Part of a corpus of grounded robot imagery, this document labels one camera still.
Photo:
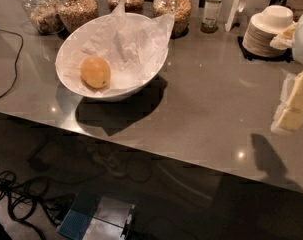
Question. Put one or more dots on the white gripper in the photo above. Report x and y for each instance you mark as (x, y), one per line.
(289, 115)

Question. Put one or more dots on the orange fruit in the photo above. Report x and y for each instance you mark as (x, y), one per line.
(95, 72)

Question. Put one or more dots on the small white bowl on plates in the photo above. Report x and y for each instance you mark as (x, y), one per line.
(276, 18)

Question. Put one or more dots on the white oval bowl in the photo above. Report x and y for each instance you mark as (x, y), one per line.
(71, 80)

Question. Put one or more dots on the stack of white plates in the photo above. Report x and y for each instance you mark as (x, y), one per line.
(257, 39)

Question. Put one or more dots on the clear glass bottle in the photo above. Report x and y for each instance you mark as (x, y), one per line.
(210, 16)

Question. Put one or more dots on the white paper liner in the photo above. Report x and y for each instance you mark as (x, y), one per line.
(131, 50)

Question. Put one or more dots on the blue and metal floor box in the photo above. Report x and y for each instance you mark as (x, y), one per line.
(92, 217)

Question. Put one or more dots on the glass cereal jar far left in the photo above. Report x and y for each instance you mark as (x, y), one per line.
(43, 15)

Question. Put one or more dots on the white stand post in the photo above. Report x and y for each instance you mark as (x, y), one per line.
(232, 18)

